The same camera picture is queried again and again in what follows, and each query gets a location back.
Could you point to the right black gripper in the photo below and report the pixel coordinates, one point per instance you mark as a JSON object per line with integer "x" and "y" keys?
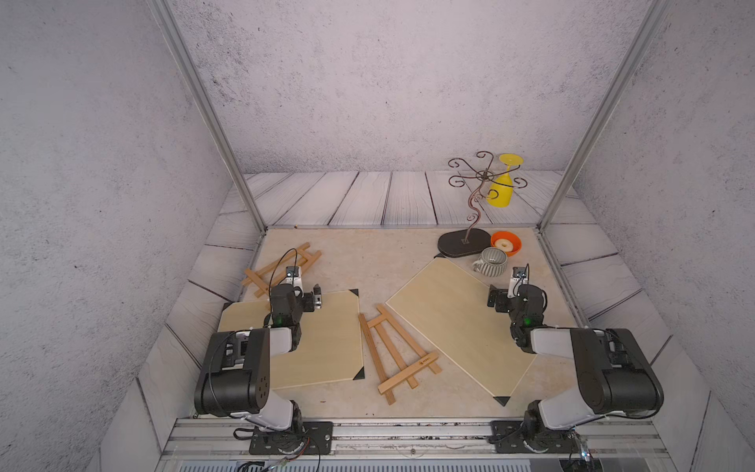
{"x": 503, "y": 299}

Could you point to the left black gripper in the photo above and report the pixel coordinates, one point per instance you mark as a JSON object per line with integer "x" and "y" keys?
{"x": 307, "y": 299}

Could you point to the light wooden canvas board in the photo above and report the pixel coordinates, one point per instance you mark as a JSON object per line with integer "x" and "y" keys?
{"x": 448, "y": 306}
{"x": 330, "y": 349}

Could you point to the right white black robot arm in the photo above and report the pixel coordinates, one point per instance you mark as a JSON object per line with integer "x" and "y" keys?
{"x": 614, "y": 378}

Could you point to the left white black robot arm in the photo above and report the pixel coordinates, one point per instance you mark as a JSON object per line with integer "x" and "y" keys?
{"x": 235, "y": 378}

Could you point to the grey striped ceramic mug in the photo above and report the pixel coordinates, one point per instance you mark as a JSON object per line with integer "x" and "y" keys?
{"x": 491, "y": 262}

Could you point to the orange bowl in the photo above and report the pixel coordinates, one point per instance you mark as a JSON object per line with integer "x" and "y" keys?
{"x": 507, "y": 242}

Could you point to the brown metal scroll stand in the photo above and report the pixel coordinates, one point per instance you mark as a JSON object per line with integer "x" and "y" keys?
{"x": 472, "y": 240}

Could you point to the yellow plastic goblet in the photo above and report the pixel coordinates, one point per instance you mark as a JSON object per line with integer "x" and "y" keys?
{"x": 504, "y": 184}

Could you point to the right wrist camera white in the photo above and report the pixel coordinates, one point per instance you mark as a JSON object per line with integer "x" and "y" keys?
{"x": 520, "y": 273}

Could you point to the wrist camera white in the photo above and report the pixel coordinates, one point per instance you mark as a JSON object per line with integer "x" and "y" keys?
{"x": 520, "y": 273}
{"x": 293, "y": 275}

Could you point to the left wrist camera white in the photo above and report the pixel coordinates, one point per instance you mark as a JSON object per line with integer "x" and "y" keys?
{"x": 293, "y": 275}

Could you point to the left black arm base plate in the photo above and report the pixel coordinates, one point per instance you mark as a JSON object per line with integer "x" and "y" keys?
{"x": 289, "y": 439}

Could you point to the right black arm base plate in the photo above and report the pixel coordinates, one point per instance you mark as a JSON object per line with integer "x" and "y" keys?
{"x": 512, "y": 437}

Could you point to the aluminium front rail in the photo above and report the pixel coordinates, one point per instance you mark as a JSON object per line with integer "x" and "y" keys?
{"x": 441, "y": 444}

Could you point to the left aluminium frame post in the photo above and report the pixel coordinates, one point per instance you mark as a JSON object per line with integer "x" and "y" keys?
{"x": 184, "y": 61}

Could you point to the aluminium frame post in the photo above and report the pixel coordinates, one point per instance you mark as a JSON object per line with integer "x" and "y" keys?
{"x": 627, "y": 67}
{"x": 184, "y": 61}

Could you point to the right aluminium frame post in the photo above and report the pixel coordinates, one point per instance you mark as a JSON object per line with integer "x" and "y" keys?
{"x": 627, "y": 67}

